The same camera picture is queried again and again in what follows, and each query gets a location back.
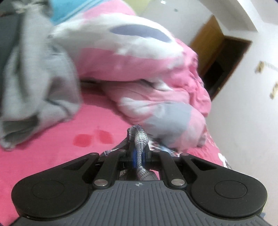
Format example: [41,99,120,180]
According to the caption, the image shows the black white plaid shirt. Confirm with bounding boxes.
[101,125,158,181]

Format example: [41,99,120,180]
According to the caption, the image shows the grey hoodie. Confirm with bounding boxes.
[1,1,81,150]

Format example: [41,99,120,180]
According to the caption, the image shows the pink floral bed sheet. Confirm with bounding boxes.
[0,81,233,226]

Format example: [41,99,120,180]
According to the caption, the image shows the blue striped pillow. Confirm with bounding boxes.
[49,0,104,25]

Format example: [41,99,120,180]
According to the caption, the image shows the wooden wall hook rack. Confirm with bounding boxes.
[254,61,277,100]

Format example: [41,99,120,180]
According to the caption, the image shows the brown wooden door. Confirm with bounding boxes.
[189,15,252,100]

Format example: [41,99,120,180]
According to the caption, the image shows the dark grey garment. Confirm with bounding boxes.
[1,12,20,96]

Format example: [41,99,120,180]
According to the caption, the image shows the pink floral quilt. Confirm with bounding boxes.
[51,1,211,152]

